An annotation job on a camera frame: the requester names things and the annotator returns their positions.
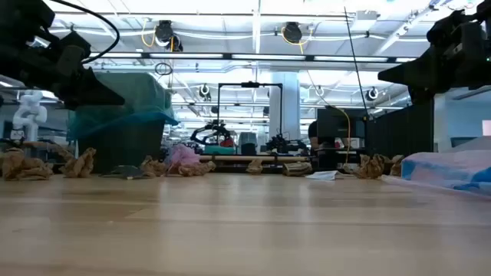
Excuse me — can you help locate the white paper scrap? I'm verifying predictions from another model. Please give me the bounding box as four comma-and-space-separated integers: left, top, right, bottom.
305, 169, 345, 182

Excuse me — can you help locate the pink plastic trash bag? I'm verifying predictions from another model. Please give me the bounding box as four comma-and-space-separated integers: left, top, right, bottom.
381, 148, 491, 200

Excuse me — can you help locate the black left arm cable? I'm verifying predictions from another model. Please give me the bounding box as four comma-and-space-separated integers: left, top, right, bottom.
48, 0, 121, 65

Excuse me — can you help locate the brown paper ball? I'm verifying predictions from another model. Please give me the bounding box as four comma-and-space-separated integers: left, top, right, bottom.
59, 147, 97, 179
353, 153, 393, 180
389, 154, 405, 177
177, 160, 217, 178
245, 158, 264, 176
0, 147, 54, 182
139, 155, 170, 179
282, 161, 314, 178

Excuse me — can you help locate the long ceiling light strip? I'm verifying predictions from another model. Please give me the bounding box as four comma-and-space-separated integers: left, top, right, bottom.
87, 51, 418, 64

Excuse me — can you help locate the dark brown trash bin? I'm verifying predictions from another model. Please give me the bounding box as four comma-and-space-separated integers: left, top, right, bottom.
76, 117, 166, 174

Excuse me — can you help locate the blue plastic trash bag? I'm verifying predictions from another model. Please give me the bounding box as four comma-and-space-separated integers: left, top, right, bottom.
68, 72, 180, 141

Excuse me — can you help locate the person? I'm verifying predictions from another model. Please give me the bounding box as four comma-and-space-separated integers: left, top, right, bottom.
307, 120, 338, 172

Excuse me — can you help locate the black computer monitor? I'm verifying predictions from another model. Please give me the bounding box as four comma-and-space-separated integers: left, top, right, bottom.
316, 107, 368, 140

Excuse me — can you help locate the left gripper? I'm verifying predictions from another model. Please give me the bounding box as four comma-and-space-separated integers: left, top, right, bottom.
0, 30, 126, 111

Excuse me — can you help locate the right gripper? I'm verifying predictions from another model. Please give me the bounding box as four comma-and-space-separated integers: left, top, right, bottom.
377, 9, 491, 105

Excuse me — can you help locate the black partition wall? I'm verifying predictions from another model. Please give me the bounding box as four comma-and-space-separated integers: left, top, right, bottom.
364, 100, 435, 157

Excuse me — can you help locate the grey rounded container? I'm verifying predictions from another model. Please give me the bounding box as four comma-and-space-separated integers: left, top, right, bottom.
238, 131, 259, 156

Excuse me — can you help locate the coiled black hanging wire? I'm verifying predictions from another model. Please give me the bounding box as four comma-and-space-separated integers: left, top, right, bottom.
153, 61, 174, 77

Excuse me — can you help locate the pink crumpled plastic wad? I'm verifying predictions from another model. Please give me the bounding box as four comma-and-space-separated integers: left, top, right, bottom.
165, 143, 202, 176

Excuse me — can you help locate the black snack wrapper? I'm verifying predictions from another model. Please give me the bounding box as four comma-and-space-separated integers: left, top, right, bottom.
100, 164, 146, 181

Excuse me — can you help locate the teal storage bin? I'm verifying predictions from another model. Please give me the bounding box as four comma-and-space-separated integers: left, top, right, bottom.
203, 145, 236, 156

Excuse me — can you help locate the yellow hanging cable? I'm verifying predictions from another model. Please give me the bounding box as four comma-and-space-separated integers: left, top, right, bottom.
305, 71, 352, 166

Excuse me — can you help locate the white building column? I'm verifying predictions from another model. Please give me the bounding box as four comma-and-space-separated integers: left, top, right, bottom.
268, 71, 302, 141

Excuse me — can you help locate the black gantry frame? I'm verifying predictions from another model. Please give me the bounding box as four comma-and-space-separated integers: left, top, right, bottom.
216, 80, 284, 136

